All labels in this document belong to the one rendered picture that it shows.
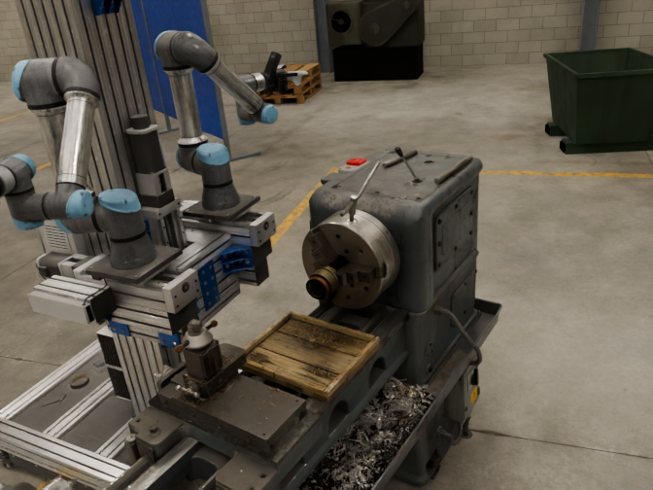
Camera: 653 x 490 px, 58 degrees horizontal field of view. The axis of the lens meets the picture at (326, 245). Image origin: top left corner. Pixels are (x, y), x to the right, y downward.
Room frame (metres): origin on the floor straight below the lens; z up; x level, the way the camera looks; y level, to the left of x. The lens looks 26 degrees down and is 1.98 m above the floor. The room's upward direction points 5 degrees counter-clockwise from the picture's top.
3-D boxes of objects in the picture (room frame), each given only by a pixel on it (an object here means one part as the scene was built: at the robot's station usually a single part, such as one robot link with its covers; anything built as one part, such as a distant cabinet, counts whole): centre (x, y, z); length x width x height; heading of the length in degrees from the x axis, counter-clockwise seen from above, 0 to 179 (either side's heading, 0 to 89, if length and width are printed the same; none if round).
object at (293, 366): (1.52, 0.09, 0.89); 0.36 x 0.30 x 0.04; 54
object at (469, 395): (1.91, -0.51, 0.41); 0.34 x 0.17 x 0.82; 144
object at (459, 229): (2.08, -0.29, 1.06); 0.59 x 0.48 x 0.39; 144
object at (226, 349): (1.31, 0.34, 0.99); 0.20 x 0.10 x 0.05; 144
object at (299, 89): (10.07, 0.38, 0.22); 1.25 x 0.86 x 0.44; 162
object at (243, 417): (1.25, 0.31, 0.95); 0.43 x 0.17 x 0.05; 54
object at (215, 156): (2.18, 0.40, 1.33); 0.13 x 0.12 x 0.14; 40
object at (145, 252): (1.74, 0.63, 1.21); 0.15 x 0.15 x 0.10
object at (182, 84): (2.28, 0.49, 1.54); 0.15 x 0.12 x 0.55; 40
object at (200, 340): (1.29, 0.36, 1.13); 0.08 x 0.08 x 0.03
